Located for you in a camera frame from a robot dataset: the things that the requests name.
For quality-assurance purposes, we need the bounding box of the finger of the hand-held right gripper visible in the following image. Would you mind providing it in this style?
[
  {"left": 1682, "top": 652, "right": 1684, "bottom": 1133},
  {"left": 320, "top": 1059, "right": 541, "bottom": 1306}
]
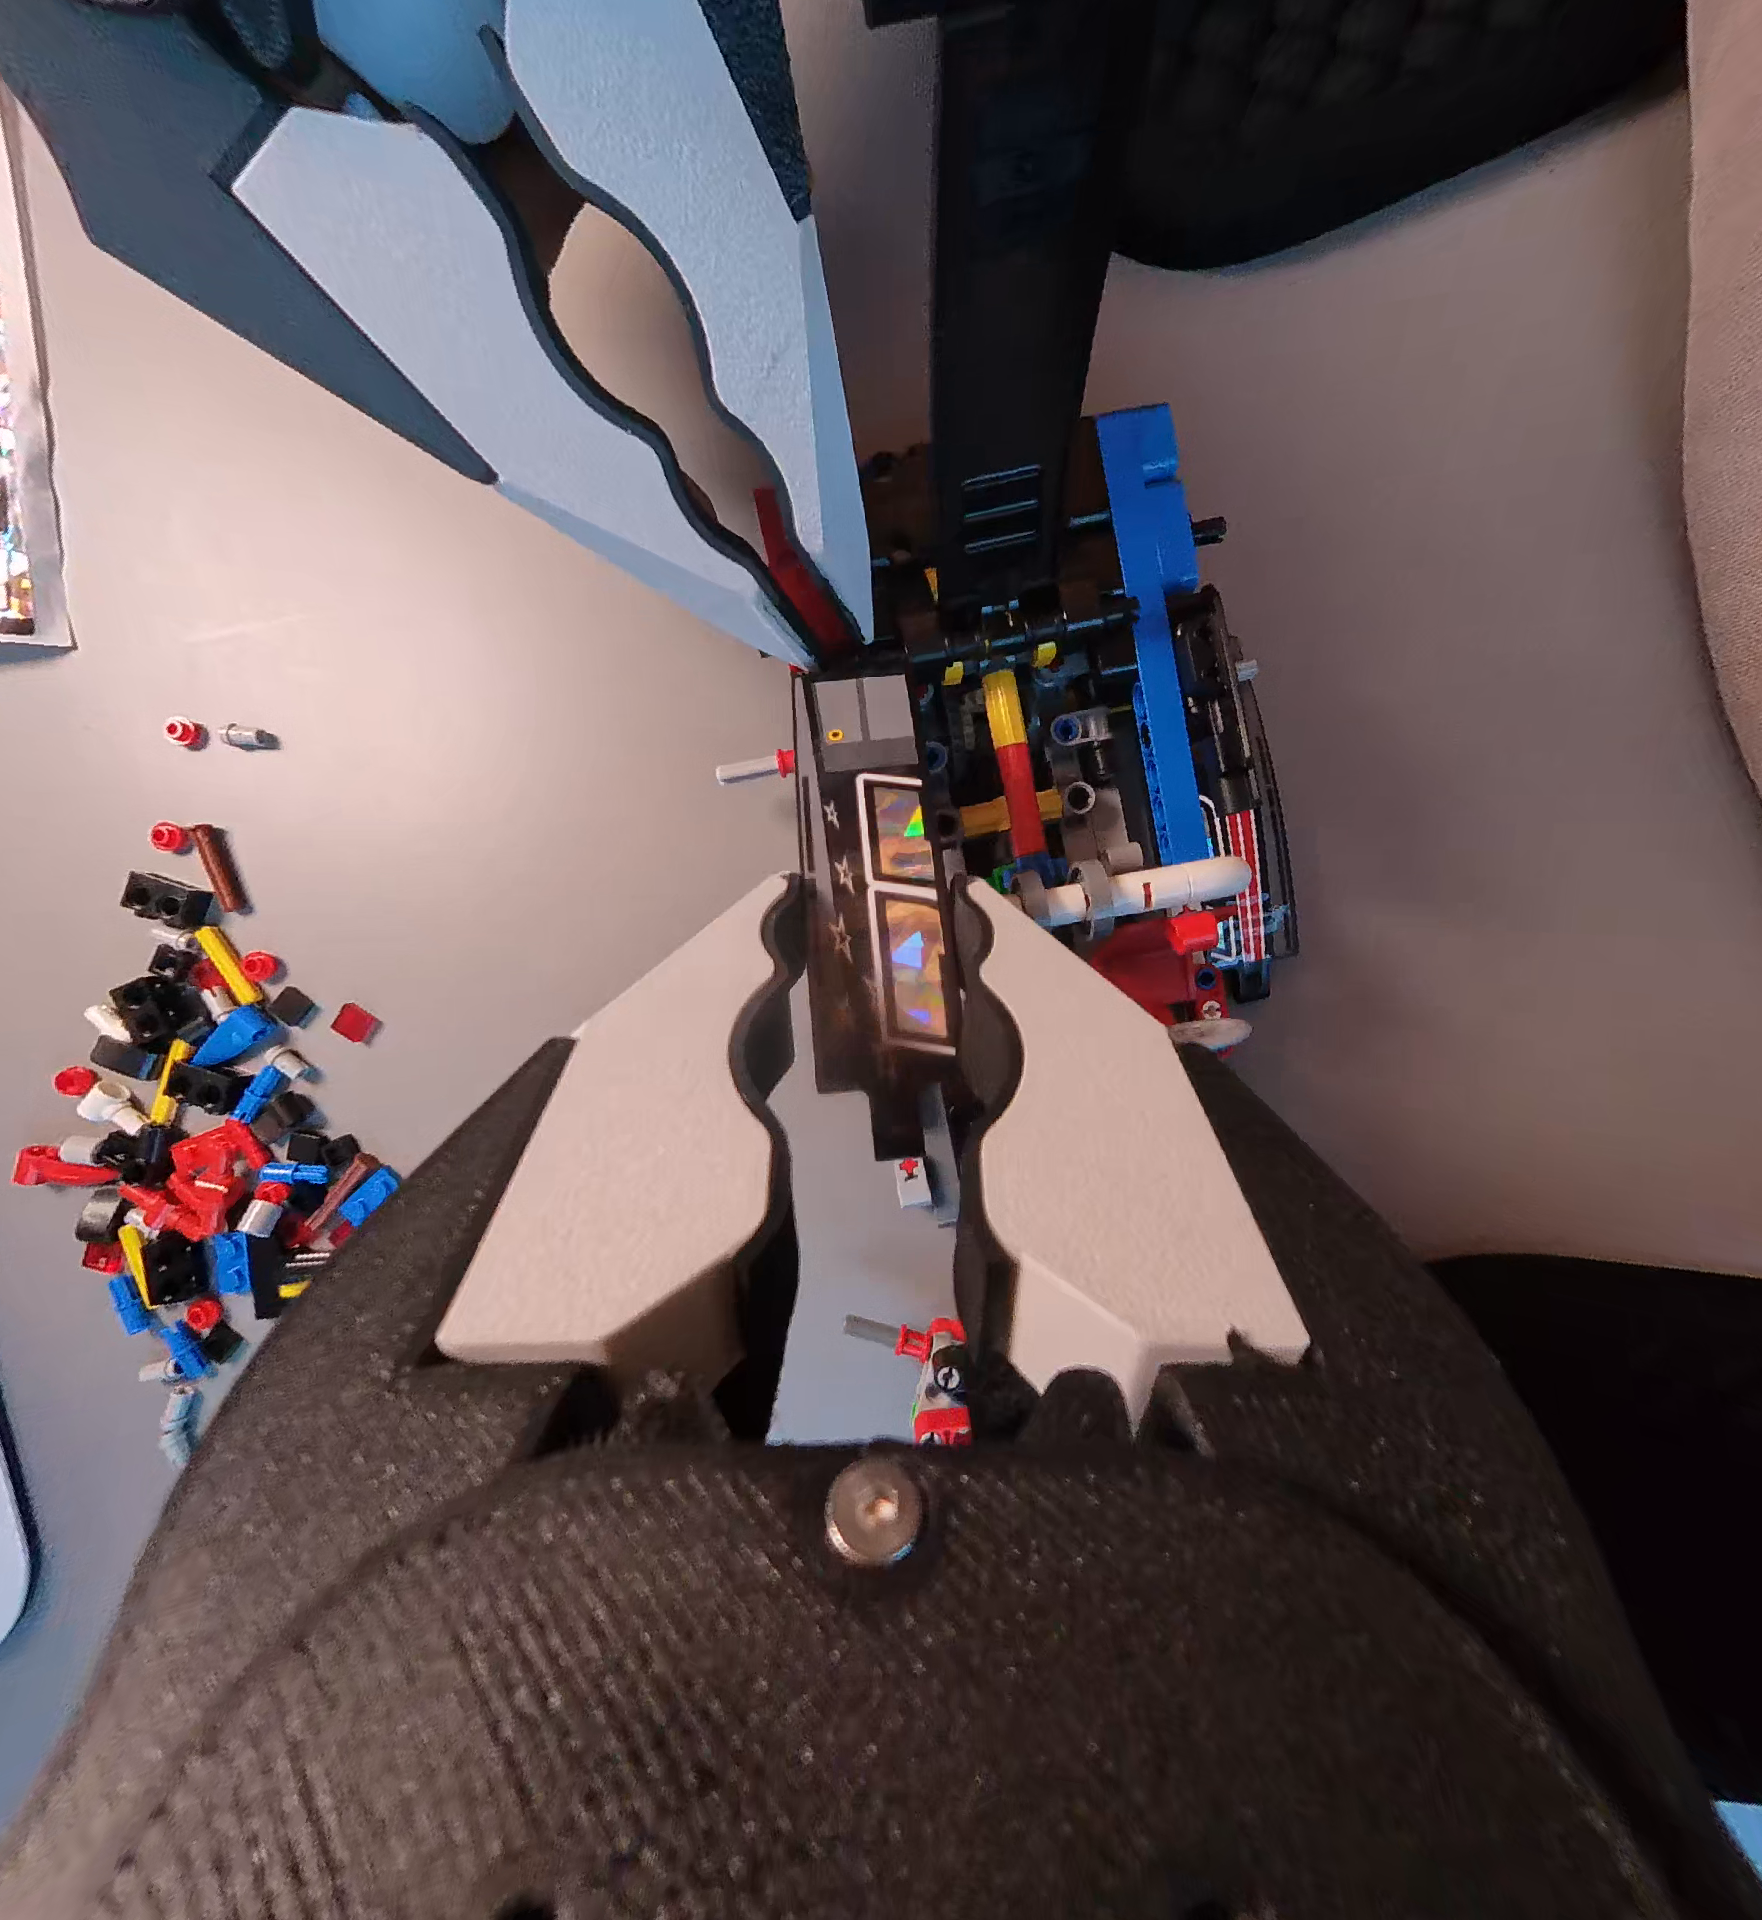
[
  {"left": 232, "top": 112, "right": 827, "bottom": 666},
  {"left": 498, "top": 0, "right": 879, "bottom": 642}
]

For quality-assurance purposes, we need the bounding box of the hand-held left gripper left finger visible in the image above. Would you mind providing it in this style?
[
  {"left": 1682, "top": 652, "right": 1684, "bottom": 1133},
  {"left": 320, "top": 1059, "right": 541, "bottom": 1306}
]
[{"left": 434, "top": 873, "right": 811, "bottom": 1390}]

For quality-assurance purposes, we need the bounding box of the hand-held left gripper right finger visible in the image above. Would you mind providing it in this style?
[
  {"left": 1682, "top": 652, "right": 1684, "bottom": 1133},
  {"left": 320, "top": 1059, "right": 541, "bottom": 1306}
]
[{"left": 954, "top": 875, "right": 1313, "bottom": 1424}]

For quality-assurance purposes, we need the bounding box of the holographic window curved lego panel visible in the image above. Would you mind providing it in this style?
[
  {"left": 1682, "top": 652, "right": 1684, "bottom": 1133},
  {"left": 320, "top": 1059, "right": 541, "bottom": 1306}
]
[{"left": 799, "top": 673, "right": 966, "bottom": 1165}]

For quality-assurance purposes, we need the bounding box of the lego race car model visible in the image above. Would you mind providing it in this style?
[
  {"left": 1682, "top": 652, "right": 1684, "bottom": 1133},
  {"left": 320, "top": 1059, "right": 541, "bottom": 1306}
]
[{"left": 715, "top": 0, "right": 1300, "bottom": 1449}]

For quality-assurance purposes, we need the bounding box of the pile of mixed lego pieces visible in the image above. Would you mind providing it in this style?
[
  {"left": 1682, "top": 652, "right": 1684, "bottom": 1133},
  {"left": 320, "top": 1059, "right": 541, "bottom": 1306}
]
[{"left": 11, "top": 824, "right": 403, "bottom": 1469}]

